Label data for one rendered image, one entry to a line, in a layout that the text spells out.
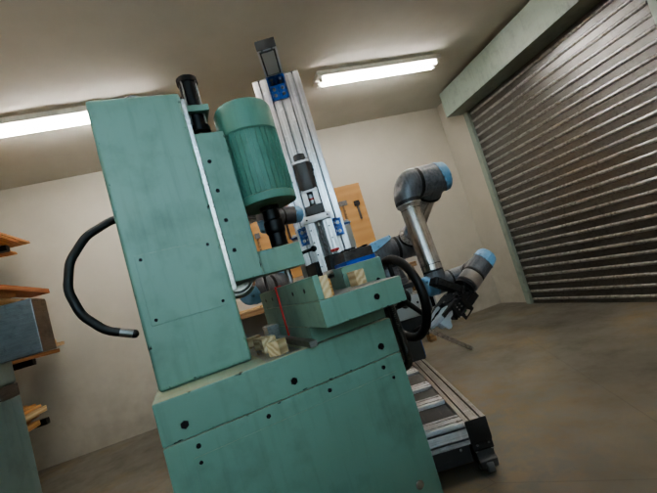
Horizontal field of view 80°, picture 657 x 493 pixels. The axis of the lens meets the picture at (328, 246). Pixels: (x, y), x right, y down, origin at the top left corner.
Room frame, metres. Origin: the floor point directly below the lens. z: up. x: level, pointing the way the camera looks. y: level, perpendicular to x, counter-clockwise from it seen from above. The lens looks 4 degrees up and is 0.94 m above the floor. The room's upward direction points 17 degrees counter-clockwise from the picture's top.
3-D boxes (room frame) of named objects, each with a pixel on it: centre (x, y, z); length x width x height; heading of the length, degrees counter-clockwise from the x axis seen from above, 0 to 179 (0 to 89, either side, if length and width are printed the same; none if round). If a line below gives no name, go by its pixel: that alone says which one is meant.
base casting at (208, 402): (1.10, 0.25, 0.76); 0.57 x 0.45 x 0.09; 113
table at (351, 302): (1.17, 0.03, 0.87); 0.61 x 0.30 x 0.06; 23
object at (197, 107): (1.10, 0.27, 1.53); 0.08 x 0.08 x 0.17; 23
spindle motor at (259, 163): (1.15, 0.14, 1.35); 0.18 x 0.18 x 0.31
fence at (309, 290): (1.11, 0.16, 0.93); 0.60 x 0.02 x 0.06; 23
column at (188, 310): (1.04, 0.41, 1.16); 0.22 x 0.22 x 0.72; 23
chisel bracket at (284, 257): (1.15, 0.16, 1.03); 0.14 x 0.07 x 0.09; 113
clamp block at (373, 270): (1.20, -0.05, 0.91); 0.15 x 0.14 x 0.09; 23
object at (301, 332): (1.17, 0.08, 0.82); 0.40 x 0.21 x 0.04; 23
